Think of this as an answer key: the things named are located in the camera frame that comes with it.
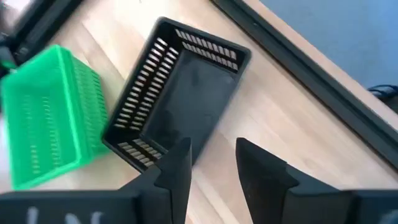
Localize black floor cable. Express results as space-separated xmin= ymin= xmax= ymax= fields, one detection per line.
xmin=368 ymin=84 xmax=398 ymax=113

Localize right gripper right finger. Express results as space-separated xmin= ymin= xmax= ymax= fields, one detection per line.
xmin=234 ymin=137 xmax=354 ymax=224

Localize green plastic basket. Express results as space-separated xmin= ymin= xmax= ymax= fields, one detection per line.
xmin=0 ymin=44 xmax=110 ymax=191

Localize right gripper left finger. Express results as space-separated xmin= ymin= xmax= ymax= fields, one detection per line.
xmin=119 ymin=137 xmax=193 ymax=224

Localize black plastic basket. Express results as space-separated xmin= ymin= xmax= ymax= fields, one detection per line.
xmin=101 ymin=17 xmax=252 ymax=174

